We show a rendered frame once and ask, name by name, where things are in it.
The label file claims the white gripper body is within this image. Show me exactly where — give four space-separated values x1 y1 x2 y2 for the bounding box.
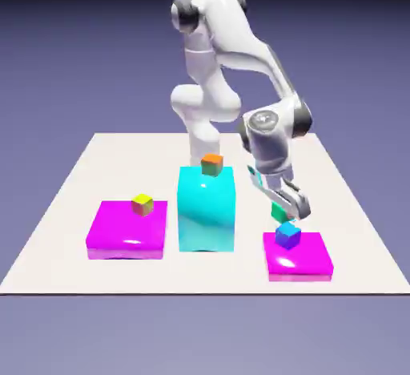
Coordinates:
247 165 312 221

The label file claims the small green cube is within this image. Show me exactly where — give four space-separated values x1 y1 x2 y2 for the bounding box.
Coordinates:
271 202 291 224

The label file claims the small blue cube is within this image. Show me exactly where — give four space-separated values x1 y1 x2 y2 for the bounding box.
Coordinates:
274 221 303 250

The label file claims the small orange cube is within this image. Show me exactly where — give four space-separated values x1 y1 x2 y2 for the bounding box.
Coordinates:
200 153 224 178

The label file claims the small yellow cube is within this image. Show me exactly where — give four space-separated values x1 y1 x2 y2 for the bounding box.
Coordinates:
131 193 155 218

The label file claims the large magenta box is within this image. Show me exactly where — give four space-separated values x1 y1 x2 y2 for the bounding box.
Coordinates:
263 231 335 283
85 200 168 261

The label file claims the large cyan box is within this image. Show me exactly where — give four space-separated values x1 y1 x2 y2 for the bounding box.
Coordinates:
176 165 237 253

